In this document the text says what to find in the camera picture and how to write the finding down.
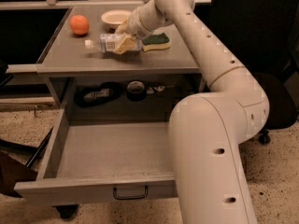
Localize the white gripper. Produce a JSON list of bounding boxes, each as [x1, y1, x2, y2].
[[113, 7, 152, 55]]

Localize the blue label plastic bottle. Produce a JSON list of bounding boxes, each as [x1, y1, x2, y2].
[[84, 34, 142, 53]]

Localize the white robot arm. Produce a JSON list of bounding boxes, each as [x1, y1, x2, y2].
[[118, 0, 269, 224]]

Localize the grey open drawer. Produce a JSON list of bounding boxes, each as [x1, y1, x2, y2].
[[15, 80, 179, 206]]

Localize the white bowl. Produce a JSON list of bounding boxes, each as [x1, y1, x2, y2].
[[101, 9, 131, 29]]

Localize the green yellow sponge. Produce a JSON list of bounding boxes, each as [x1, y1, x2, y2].
[[142, 33, 171, 52]]

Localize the orange fruit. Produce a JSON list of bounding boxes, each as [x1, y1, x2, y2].
[[69, 15, 89, 35]]

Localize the grey metal cabinet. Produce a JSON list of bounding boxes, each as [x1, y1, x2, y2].
[[35, 2, 214, 107]]

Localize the black tape roll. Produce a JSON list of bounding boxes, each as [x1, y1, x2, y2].
[[127, 80, 146, 102]]

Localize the small metal keys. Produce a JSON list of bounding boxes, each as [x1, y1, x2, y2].
[[146, 85, 170, 95]]

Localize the black office chair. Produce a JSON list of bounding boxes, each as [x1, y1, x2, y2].
[[195, 0, 298, 144]]

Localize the black cabinet caster wheel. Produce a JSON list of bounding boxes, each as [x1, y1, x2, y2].
[[55, 204, 78, 220]]

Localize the black drawer handle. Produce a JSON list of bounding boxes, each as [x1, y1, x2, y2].
[[112, 186, 149, 201]]

